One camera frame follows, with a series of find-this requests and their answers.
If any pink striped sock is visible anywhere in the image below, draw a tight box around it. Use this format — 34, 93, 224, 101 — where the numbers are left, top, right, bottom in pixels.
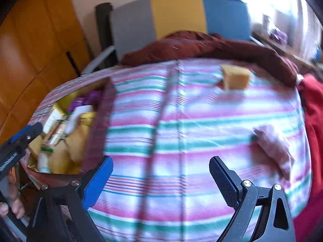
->
254, 125, 295, 181

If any purple snack packet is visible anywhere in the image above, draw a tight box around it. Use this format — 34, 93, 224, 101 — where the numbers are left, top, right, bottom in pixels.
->
67, 97, 86, 113
86, 91, 102, 105

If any person's hand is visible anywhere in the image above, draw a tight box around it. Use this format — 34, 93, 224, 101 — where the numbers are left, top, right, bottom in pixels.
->
1, 167, 25, 219

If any wooden wardrobe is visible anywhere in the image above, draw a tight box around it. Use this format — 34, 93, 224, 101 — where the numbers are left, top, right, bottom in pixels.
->
1, 0, 92, 142

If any cream sock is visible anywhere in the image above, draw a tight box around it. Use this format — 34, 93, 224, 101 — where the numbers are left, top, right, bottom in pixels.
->
37, 152, 51, 174

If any red fleece blanket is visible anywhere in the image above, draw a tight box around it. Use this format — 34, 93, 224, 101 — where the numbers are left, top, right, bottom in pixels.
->
294, 74, 322, 241

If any wooden desk with clutter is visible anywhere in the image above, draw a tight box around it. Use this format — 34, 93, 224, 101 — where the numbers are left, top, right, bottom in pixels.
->
252, 23, 322, 70

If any yellow sock bundle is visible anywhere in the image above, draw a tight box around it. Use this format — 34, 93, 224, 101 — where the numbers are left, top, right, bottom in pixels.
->
79, 111, 96, 127

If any green white tea box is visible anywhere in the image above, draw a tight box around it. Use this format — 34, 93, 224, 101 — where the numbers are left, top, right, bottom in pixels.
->
43, 104, 65, 134

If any cracker packet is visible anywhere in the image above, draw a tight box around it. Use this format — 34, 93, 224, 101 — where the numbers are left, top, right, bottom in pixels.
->
41, 120, 68, 153

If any maroon gold gift box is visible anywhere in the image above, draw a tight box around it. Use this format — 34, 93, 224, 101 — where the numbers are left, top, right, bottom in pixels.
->
22, 77, 117, 187

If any grey yellow blue headboard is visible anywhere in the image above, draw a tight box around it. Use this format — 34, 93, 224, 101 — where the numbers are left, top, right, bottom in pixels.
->
109, 0, 251, 59

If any white foam bar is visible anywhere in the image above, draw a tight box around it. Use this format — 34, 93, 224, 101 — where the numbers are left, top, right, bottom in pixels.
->
64, 105, 94, 135

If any yellow sponge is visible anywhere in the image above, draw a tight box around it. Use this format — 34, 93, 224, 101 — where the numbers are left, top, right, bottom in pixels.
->
48, 140, 72, 174
65, 125, 90, 163
28, 135, 43, 159

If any maroon puffer jacket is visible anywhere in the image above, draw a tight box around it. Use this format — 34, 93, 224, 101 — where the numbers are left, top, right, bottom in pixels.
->
121, 31, 298, 87

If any large yellow sponge block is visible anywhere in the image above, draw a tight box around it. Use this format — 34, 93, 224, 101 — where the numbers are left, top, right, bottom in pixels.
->
221, 65, 252, 90

